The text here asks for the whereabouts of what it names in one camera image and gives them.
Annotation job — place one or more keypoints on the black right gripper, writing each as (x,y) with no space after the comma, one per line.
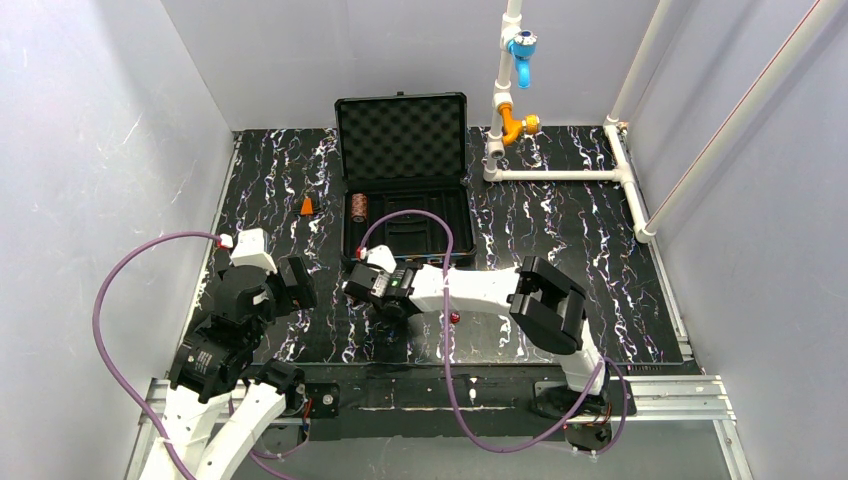
(361,289)

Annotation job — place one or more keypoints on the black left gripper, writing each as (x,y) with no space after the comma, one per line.
(295,283)

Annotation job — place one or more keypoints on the orange black chip roll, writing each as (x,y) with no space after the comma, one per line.
(359,208)

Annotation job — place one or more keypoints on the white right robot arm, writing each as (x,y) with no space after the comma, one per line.
(547,305)

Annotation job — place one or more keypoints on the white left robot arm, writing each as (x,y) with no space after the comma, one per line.
(216,409)

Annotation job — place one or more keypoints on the black poker set case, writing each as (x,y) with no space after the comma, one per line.
(408,155)

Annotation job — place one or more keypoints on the orange black small clip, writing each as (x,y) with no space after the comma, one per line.
(309,206)

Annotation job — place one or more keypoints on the orange brass valve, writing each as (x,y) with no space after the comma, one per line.
(513,128)

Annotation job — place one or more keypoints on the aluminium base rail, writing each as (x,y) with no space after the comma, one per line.
(381,401)

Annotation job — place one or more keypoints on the blue valve handle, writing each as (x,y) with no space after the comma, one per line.
(522,47)

